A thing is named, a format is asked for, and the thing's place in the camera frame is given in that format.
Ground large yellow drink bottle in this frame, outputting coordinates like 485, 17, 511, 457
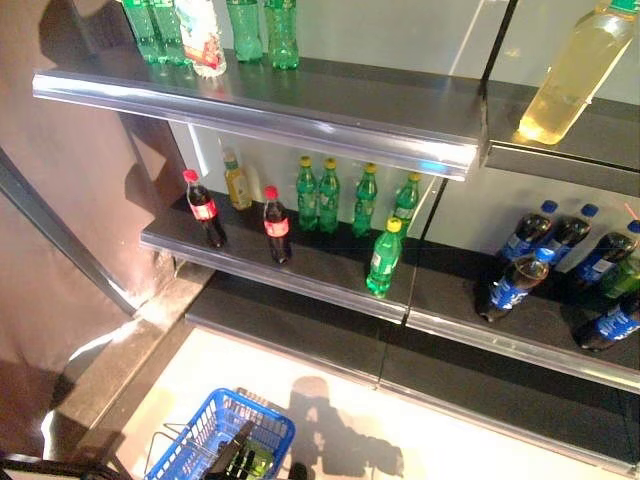
517, 0, 640, 146

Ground green drink can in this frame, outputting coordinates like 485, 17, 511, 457
602, 254, 640, 301

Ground dark reflective floor plinth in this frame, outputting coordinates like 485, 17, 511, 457
39, 269, 214, 454

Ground clear bottle red label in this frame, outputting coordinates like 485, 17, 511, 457
174, 0, 227, 78

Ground blue plastic shopping basket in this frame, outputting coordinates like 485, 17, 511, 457
143, 387, 297, 480

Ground metal wire basket handle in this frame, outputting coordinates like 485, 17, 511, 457
144, 422, 216, 480

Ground dark metal shelf board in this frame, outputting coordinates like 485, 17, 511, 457
403, 234, 640, 396
139, 192, 419, 326
479, 79, 640, 189
32, 47, 489, 182

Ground green plastic soda bottle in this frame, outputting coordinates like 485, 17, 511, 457
121, 0, 164, 64
225, 0, 265, 64
149, 0, 194, 66
263, 0, 301, 70

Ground black base shelf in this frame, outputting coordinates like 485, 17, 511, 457
184, 272, 640, 476

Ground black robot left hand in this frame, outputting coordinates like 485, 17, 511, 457
207, 419, 257, 479

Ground yellow tea bottle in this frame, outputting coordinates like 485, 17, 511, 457
222, 148, 255, 211

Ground grey metal side post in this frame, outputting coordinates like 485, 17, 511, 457
0, 147, 139, 319

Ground black shelf upright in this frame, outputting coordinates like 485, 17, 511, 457
478, 0, 519, 99

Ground cola bottle red cap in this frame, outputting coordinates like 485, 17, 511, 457
262, 184, 295, 265
182, 168, 229, 250

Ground black metal frame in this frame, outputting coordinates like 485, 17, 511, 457
0, 452, 119, 480

